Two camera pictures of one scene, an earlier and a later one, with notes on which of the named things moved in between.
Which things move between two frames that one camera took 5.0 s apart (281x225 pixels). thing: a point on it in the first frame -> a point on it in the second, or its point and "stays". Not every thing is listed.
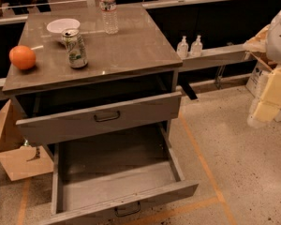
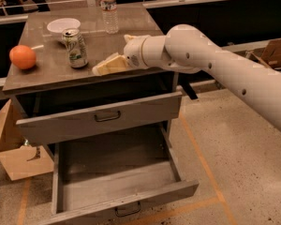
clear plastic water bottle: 108,5 stays
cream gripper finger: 275,96 -> 133,56
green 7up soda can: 75,48 stays
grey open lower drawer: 116,172 stays
